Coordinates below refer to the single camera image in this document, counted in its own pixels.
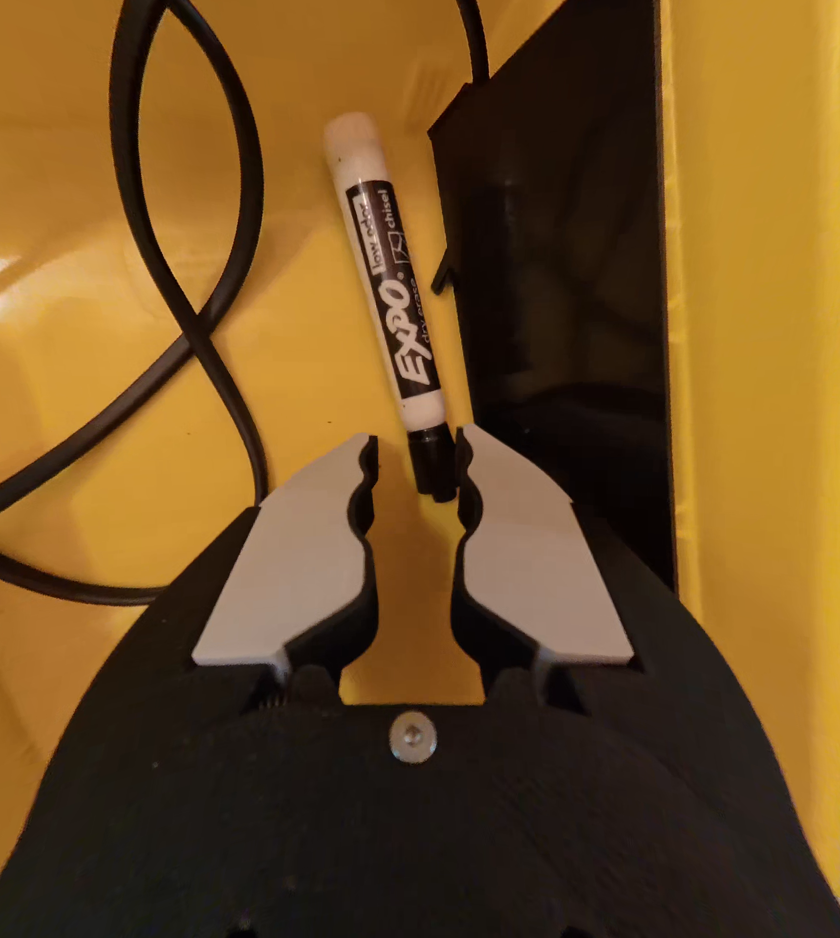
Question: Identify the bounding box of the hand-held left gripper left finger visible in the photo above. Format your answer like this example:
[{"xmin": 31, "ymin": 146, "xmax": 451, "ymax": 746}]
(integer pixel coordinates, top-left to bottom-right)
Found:
[{"xmin": 191, "ymin": 432, "xmax": 381, "ymax": 691}]

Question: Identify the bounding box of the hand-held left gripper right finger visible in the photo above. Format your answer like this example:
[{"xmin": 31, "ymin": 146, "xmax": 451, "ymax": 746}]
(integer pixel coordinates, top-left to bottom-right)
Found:
[{"xmin": 451, "ymin": 425, "xmax": 635, "ymax": 691}]

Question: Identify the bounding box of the black dry erase marker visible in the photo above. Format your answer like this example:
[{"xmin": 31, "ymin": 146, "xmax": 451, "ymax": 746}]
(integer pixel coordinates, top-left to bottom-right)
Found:
[{"xmin": 323, "ymin": 111, "xmax": 459, "ymax": 504}]

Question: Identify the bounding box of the yellow plastic bin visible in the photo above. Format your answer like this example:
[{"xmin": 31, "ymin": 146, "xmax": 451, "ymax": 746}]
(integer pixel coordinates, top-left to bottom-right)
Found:
[{"xmin": 0, "ymin": 0, "xmax": 840, "ymax": 898}]

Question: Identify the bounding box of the black plastic panel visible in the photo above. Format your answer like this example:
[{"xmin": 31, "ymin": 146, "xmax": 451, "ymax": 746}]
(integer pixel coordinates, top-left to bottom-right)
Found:
[{"xmin": 427, "ymin": 0, "xmax": 677, "ymax": 591}]

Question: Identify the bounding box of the black cable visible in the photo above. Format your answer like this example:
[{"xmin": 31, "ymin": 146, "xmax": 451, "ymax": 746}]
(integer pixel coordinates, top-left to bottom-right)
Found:
[{"xmin": 0, "ymin": 0, "xmax": 490, "ymax": 608}]

